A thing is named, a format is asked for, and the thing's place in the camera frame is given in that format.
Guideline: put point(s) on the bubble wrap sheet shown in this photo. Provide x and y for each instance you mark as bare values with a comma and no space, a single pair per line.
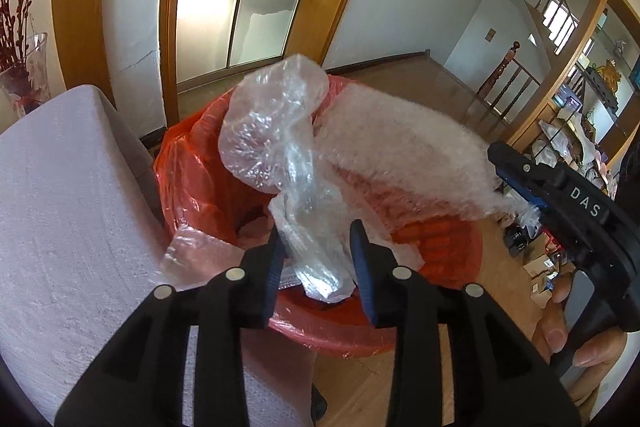
400,142

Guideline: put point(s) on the dark wooden baseboard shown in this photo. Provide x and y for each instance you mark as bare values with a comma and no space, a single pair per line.
380,59

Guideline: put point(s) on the white cloth covered table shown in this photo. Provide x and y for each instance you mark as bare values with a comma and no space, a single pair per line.
75,207

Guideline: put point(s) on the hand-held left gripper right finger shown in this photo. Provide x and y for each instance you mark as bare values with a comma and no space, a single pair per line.
361,262

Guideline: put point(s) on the small yellow wall plate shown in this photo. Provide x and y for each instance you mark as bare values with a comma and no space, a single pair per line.
490,35

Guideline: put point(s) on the cardboard boxes on floor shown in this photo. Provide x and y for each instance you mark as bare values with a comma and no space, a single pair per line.
537,267

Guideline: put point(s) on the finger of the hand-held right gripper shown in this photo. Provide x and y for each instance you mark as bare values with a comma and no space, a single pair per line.
520,159
522,194

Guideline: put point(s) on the clear glass vase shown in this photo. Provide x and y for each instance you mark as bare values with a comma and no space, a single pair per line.
27,77

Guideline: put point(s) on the wooden stair railing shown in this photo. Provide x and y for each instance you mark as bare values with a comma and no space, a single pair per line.
505,77

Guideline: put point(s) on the small clear plastic sheet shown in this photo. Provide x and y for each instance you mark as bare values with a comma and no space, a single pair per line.
200,257

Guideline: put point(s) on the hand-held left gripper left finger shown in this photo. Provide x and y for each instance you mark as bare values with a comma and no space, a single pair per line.
274,262

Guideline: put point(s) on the person's right hand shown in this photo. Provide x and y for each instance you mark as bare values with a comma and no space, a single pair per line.
550,332

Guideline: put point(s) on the golden figurine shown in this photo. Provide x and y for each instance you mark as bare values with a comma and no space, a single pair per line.
606,73

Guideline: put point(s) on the wooden display shelf unit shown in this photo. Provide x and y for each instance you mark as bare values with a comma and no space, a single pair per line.
565,87

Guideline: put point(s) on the clear plastic bag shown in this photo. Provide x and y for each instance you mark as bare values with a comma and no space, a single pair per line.
280,142

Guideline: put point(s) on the red-lined trash bin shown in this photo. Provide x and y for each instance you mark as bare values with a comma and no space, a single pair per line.
185,167

